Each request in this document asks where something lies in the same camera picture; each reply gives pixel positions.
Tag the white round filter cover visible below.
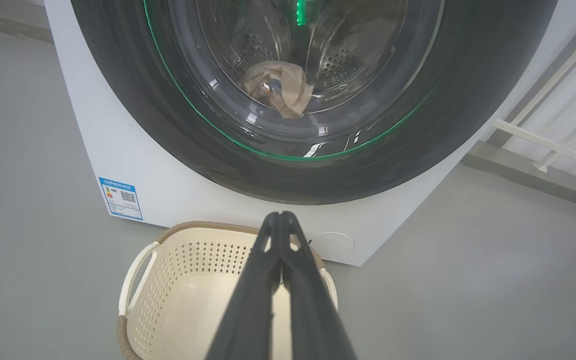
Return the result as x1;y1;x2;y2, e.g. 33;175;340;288
308;231;356;262

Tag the blue energy label sticker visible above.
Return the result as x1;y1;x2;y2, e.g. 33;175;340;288
98;176;144;221

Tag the white front-load washing machine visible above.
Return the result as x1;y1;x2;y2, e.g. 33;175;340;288
43;0;576;267

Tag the black round glass door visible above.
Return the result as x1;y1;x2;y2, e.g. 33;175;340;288
70;0;559;206

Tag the cream cartoon-print garment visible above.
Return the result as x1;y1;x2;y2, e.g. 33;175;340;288
241;61;315;120

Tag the white metal railing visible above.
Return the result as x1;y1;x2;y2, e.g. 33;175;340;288
490;15;576;174

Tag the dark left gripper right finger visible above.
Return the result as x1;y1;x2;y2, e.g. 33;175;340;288
281;211;359;360

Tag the cream perforated laundry basket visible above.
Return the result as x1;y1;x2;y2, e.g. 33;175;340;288
116;221;339;360

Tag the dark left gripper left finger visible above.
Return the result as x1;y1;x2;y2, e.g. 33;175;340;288
205;211;289;360

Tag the steel perforated drum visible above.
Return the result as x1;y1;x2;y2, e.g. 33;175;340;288
188;0;409;114

